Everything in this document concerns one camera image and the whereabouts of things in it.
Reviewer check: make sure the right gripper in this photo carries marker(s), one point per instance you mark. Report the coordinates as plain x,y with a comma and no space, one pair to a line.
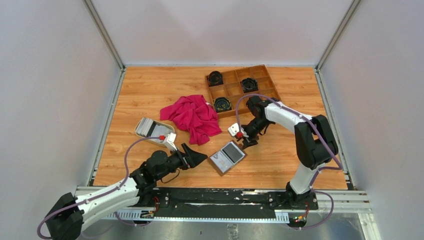
247,142

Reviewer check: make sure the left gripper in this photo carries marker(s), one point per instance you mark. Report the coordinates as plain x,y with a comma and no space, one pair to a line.
191,159

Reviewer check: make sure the black credit card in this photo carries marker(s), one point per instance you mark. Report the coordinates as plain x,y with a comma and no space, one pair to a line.
233,152

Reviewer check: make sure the white patterned credit card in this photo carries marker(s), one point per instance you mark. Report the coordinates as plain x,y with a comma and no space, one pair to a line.
221,161

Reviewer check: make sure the brown leather card holder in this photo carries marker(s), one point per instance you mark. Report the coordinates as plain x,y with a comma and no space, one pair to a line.
221,150

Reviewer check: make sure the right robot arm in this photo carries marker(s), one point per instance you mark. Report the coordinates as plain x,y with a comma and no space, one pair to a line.
314,140

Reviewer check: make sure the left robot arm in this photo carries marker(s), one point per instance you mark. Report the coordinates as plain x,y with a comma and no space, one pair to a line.
71,214

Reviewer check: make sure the beige oval card box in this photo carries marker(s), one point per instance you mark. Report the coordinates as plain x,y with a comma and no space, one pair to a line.
155,140

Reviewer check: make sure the magenta cloth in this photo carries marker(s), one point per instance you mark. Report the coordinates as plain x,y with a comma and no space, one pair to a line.
193,114

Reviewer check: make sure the black coiled belt bottom-left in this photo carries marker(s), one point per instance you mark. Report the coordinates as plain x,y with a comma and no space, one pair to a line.
222,104

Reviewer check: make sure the black coiled belt centre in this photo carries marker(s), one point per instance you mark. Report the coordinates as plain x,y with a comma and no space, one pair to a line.
249,85

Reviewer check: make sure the wooden compartment tray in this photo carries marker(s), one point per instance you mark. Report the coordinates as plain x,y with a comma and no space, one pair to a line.
225,88

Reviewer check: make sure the black coiled belt top-left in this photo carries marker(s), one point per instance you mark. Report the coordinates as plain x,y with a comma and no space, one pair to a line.
215,78

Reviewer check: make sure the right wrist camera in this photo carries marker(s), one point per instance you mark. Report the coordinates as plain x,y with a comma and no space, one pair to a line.
236,131

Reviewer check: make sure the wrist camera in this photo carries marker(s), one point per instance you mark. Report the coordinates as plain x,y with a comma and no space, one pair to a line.
236,131
168,141

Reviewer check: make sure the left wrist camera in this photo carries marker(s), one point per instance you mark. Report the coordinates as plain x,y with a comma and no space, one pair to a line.
168,141

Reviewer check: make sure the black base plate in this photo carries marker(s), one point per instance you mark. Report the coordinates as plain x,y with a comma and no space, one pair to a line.
222,203

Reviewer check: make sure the aluminium frame rail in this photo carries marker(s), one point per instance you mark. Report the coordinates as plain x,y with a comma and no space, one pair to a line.
333,204

